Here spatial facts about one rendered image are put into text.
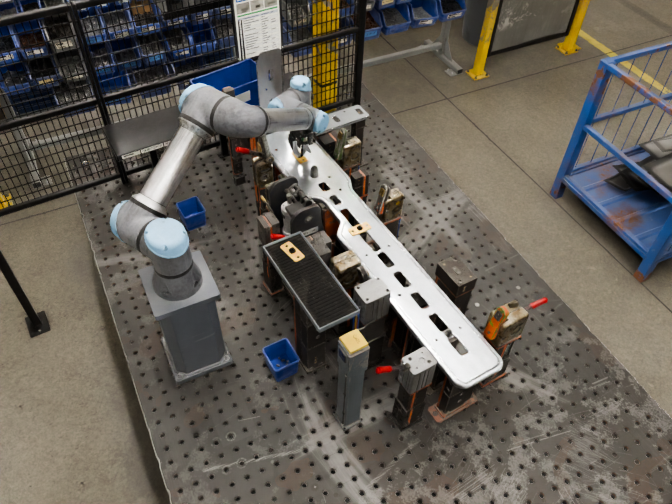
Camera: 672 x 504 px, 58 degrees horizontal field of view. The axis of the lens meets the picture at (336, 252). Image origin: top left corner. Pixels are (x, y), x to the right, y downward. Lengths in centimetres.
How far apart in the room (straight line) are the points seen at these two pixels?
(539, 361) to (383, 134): 143
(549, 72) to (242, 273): 348
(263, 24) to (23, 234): 195
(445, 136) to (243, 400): 274
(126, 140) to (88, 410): 126
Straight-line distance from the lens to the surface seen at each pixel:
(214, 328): 208
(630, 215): 391
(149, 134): 269
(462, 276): 210
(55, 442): 309
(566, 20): 548
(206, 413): 217
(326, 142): 264
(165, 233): 182
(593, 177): 409
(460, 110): 467
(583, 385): 238
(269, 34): 286
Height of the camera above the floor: 260
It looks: 48 degrees down
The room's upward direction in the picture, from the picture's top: 2 degrees clockwise
